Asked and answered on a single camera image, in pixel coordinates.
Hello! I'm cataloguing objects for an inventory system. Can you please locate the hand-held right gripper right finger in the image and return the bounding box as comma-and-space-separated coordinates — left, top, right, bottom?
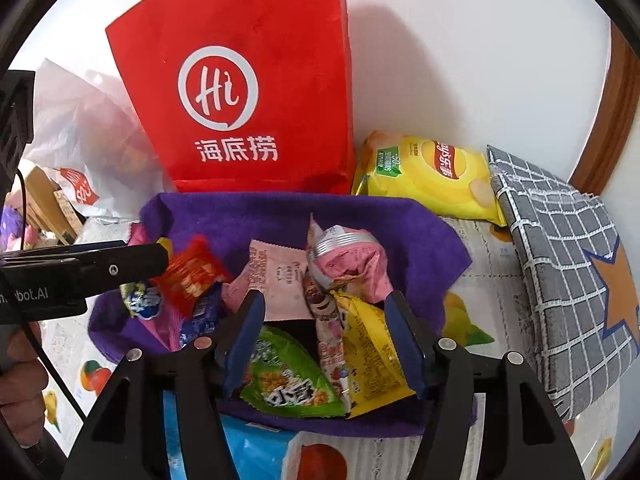
384, 290, 586, 480

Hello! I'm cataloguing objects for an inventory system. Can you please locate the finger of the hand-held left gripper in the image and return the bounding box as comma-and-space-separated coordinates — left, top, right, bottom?
0, 244, 169, 295
0, 241, 127, 262

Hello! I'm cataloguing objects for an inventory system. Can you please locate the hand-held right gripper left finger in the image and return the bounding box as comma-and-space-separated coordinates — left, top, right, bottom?
60, 290, 267, 480

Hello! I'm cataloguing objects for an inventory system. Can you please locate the yellow snack packet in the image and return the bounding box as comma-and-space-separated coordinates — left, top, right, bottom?
330, 290, 418, 420

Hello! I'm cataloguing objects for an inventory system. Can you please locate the dark blue cookie packet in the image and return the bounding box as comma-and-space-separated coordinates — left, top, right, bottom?
179, 282, 226, 351

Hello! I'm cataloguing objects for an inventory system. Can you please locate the green snack packet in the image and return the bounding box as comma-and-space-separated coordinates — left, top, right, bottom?
240, 325, 348, 420

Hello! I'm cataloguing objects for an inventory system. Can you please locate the yellow pink packet blue logo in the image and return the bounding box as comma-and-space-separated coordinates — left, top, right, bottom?
119, 237, 188, 351

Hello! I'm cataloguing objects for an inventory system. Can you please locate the pink bear print stick pack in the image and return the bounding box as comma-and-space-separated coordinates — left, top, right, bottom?
305, 280, 353, 411

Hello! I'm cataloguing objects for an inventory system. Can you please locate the pink square snack packet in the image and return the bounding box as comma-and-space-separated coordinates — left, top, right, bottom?
222, 240, 315, 323

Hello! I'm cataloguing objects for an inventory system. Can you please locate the red snack packet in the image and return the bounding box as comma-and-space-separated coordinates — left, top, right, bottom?
159, 235, 233, 318

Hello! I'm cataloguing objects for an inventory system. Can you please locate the pink bag silver band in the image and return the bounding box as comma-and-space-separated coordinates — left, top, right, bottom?
306, 215, 396, 306

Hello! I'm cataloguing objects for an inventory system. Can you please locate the purple towel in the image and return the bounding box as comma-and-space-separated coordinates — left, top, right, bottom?
89, 191, 473, 438

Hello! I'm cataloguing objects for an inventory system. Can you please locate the person's left hand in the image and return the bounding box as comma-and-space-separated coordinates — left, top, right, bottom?
0, 322, 48, 448

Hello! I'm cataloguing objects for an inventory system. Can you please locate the dark framed patterned box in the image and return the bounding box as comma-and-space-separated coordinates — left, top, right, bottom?
52, 190, 84, 233

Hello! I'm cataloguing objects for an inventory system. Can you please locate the white plastic bag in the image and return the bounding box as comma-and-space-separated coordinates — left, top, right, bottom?
20, 57, 166, 224

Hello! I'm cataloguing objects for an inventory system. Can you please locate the wooden headboard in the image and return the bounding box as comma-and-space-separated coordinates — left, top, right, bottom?
22, 166, 83, 246

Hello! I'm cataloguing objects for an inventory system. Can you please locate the pink purple plush toy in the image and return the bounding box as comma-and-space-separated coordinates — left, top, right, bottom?
0, 205, 40, 252

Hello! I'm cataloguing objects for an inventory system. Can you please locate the blue tissue pack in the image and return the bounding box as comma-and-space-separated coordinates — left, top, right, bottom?
162, 392, 301, 480

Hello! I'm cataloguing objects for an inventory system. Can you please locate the fruit print bed sheet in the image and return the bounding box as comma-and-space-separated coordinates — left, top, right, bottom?
40, 215, 621, 480

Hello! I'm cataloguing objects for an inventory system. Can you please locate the yellow chips bag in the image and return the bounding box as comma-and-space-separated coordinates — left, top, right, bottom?
351, 130, 507, 227

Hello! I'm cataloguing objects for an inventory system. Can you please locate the grey checked folded cloth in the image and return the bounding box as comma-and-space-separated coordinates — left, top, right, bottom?
486, 145, 640, 421

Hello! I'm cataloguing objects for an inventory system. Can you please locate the red paper bag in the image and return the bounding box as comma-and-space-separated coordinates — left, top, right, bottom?
105, 0, 357, 196

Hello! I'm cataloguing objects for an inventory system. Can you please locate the black cable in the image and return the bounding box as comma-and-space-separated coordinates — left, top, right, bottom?
14, 170, 88, 423

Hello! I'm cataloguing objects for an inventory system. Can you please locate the brown wooden door frame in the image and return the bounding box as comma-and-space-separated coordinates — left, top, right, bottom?
570, 20, 640, 196

